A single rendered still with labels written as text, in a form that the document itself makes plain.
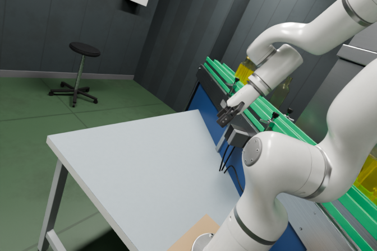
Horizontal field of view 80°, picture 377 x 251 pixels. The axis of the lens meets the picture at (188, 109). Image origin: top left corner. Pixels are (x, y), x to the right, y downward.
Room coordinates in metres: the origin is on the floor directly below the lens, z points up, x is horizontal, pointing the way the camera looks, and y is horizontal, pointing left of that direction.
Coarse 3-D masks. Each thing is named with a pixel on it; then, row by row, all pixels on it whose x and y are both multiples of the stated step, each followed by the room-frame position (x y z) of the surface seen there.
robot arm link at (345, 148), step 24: (360, 72) 0.43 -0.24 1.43; (336, 96) 0.45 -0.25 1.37; (360, 96) 0.39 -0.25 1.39; (336, 120) 0.41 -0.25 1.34; (360, 120) 0.39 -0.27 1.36; (336, 144) 0.43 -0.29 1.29; (360, 144) 0.39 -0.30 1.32; (336, 168) 0.43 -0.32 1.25; (360, 168) 0.41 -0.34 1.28; (336, 192) 0.42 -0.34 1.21
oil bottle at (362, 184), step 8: (376, 160) 0.69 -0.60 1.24; (368, 168) 0.69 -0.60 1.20; (376, 168) 0.67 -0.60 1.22; (360, 176) 0.69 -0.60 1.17; (368, 176) 0.68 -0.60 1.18; (376, 176) 0.66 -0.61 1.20; (360, 184) 0.68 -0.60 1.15; (368, 184) 0.66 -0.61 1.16; (376, 184) 0.65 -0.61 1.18; (368, 192) 0.65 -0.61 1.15
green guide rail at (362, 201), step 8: (216, 64) 2.02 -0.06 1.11; (224, 72) 1.80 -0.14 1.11; (232, 80) 1.64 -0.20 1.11; (240, 88) 1.50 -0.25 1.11; (280, 120) 1.05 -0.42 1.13; (288, 128) 0.99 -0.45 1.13; (296, 136) 0.93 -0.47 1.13; (352, 192) 0.65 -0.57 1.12; (360, 200) 0.62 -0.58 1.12; (368, 208) 0.59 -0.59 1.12; (376, 216) 0.57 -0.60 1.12
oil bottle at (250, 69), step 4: (252, 64) 1.60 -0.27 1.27; (248, 68) 1.59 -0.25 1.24; (252, 68) 1.58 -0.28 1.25; (244, 72) 1.61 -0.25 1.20; (248, 72) 1.57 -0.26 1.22; (252, 72) 1.58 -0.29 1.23; (244, 76) 1.59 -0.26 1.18; (248, 76) 1.57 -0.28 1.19; (240, 80) 1.61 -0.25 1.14; (244, 80) 1.57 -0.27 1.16; (248, 80) 1.58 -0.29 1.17; (244, 84) 1.57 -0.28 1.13
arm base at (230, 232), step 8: (232, 216) 0.45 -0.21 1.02; (224, 224) 0.46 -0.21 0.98; (232, 224) 0.43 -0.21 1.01; (224, 232) 0.44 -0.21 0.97; (232, 232) 0.42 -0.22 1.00; (240, 232) 0.41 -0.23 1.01; (200, 240) 0.49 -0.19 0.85; (208, 240) 0.51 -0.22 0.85; (216, 240) 0.44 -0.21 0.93; (224, 240) 0.42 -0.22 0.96; (232, 240) 0.41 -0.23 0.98; (240, 240) 0.41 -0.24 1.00; (248, 240) 0.40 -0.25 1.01; (192, 248) 0.46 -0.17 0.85; (200, 248) 0.47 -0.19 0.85; (208, 248) 0.45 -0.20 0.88; (216, 248) 0.43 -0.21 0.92; (224, 248) 0.42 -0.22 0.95; (232, 248) 0.41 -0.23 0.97; (240, 248) 0.40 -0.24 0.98; (248, 248) 0.40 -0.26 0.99; (256, 248) 0.40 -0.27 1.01; (264, 248) 0.40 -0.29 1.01
